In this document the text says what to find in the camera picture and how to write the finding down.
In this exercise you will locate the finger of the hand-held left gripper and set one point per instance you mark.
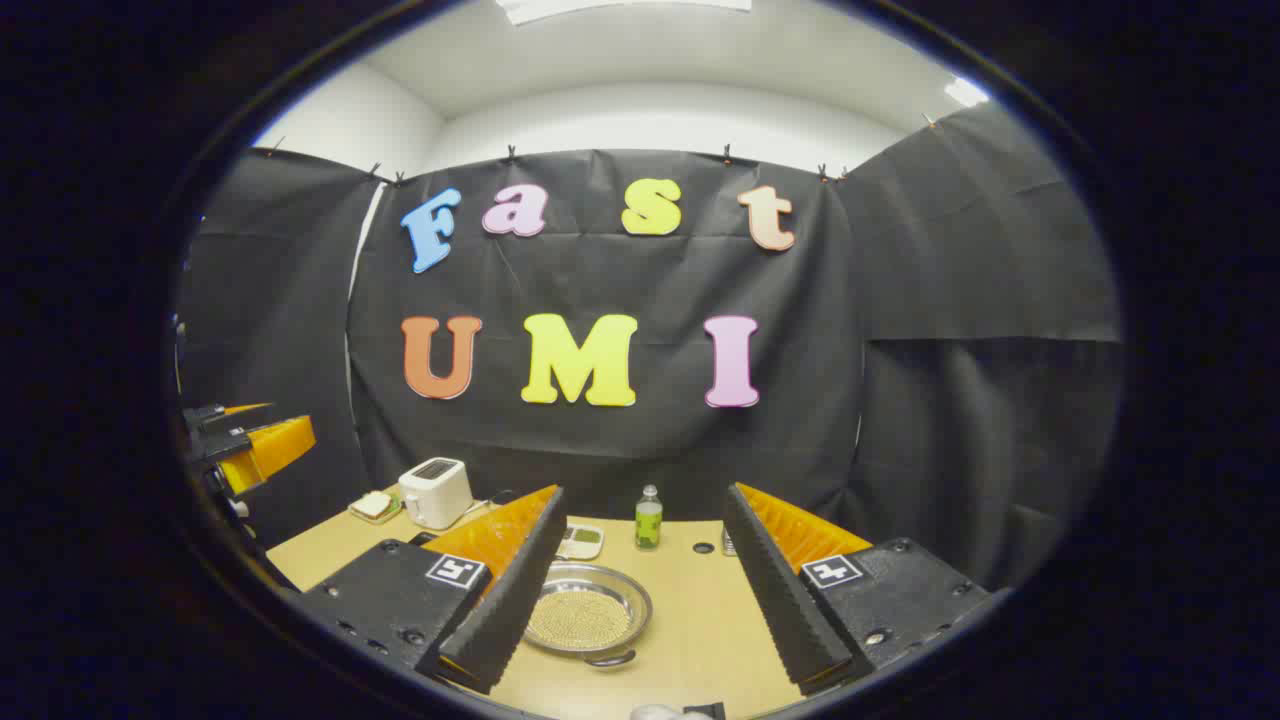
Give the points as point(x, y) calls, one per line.
point(205, 415)
point(225, 445)

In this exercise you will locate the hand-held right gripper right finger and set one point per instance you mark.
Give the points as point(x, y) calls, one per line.
point(780, 600)

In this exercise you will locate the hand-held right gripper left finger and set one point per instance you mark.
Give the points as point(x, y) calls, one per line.
point(510, 600)

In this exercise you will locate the stainless steel pot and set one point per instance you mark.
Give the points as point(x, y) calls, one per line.
point(600, 580)

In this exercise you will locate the pile of soybeans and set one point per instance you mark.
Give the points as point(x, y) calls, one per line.
point(580, 618)

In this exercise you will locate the white divided plate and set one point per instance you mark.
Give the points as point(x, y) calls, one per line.
point(582, 542)

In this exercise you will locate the small green plate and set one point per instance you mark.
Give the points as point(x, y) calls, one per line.
point(358, 513)

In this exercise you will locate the white toaster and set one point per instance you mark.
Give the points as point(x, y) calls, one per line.
point(435, 495)

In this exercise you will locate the bread slice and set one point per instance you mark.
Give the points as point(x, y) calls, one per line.
point(375, 504)

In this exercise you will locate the green drink bottle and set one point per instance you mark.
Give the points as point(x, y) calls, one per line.
point(649, 525)

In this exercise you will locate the black backdrop cloth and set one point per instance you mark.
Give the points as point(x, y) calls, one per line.
point(650, 270)

